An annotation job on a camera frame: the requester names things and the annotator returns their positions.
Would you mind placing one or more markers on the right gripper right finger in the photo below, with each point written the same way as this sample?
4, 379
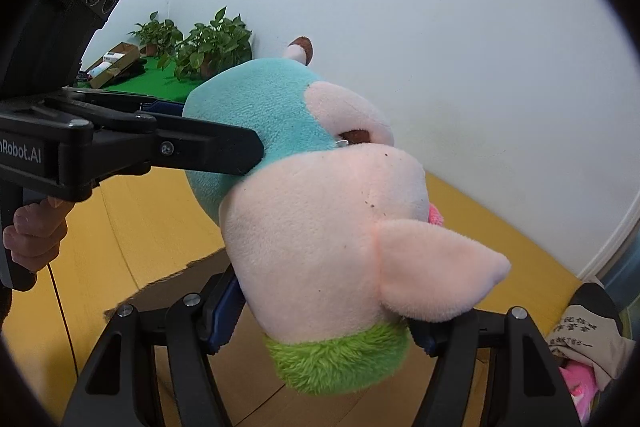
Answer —
524, 384

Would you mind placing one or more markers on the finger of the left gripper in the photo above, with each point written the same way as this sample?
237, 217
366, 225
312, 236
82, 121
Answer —
198, 145

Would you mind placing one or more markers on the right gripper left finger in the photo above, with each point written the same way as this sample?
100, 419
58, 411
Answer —
120, 382

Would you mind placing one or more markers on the teal pink plush pig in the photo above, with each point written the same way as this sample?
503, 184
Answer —
332, 236

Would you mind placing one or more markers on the person left hand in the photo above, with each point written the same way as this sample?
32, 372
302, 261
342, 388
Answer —
35, 235

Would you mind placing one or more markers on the pink plush toy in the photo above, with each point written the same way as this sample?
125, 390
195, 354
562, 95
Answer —
582, 386

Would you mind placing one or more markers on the green covered side table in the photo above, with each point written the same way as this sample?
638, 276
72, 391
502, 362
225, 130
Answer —
144, 77

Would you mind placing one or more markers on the small cardboard box far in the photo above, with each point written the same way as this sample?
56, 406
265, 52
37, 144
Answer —
112, 64

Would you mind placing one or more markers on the brown cardboard box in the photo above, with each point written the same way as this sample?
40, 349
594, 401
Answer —
164, 292

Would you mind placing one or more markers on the potted green plant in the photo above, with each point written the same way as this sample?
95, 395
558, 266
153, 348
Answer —
157, 37
210, 48

